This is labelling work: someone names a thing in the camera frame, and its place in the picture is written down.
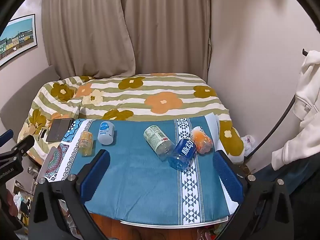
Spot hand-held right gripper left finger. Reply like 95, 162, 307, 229
28, 149, 112, 240

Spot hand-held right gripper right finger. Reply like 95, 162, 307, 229
212, 150, 295, 240

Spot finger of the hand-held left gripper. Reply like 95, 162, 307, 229
0, 129, 14, 147
0, 135, 35, 159

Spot person's left hand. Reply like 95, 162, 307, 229
0, 189, 19, 217

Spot small yellow bottle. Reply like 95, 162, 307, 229
78, 131, 94, 157

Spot dark tablet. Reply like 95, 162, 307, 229
46, 118, 75, 142

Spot grey headboard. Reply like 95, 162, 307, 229
0, 65, 60, 140

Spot crumpled white tissue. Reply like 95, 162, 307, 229
241, 134, 256, 153

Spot white blue label bottle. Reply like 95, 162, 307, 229
97, 121, 115, 145

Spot blue patterned tablecloth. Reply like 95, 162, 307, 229
37, 116, 239, 227

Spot orange label bottle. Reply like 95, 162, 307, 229
190, 126, 214, 155

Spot dark trousers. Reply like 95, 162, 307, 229
252, 155, 320, 205

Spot floral striped blanket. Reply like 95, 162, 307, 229
17, 73, 244, 165

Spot white hoodie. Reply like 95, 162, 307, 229
271, 50, 320, 172

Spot beige curtain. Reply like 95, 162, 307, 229
41, 0, 212, 81

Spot wall poster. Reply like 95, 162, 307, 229
0, 14, 38, 67

